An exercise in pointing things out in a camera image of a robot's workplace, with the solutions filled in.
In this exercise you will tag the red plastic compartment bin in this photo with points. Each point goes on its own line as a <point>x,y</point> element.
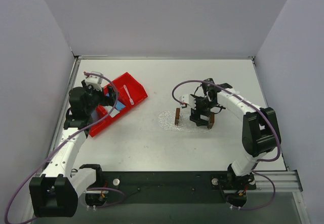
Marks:
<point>131,94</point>

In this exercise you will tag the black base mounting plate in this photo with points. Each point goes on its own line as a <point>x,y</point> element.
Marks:
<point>170,187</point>

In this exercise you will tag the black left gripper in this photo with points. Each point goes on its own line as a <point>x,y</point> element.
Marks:
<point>109,98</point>

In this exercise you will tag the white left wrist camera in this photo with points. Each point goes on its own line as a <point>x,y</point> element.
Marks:
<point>94,80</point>

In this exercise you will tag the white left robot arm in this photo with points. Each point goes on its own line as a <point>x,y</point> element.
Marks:
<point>55,192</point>

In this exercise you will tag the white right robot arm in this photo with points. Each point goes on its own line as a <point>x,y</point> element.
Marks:
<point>260,132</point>

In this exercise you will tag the pink toothbrush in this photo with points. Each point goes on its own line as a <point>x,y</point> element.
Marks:
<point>128,94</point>

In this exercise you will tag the blue toothpaste tube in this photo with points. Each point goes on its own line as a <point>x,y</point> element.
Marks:
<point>120,106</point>

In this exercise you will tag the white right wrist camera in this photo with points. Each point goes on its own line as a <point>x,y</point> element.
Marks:
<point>187,100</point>

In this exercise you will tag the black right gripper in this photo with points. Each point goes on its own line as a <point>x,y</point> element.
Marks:
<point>199,116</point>

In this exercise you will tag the clear textured glass tray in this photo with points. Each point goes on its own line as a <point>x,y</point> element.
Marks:
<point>166,121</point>

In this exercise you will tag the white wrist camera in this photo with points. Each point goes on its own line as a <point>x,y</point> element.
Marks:
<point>94,80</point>
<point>187,100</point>

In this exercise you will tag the clear textured holder with wood ends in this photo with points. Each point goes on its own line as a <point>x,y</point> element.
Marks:
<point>178,116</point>

